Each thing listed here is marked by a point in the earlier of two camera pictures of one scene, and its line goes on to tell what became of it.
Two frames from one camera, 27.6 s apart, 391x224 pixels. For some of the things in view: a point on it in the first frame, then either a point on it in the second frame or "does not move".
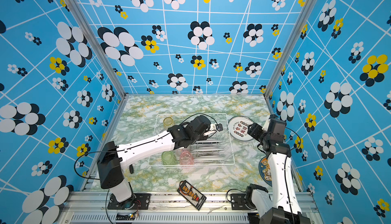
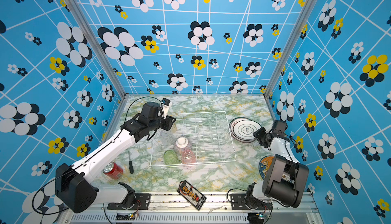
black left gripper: x=204 y=137 to x=169 y=120
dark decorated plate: x=264 y=171 does not move
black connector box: x=191 y=194 does not move
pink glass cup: x=186 y=158 does not move
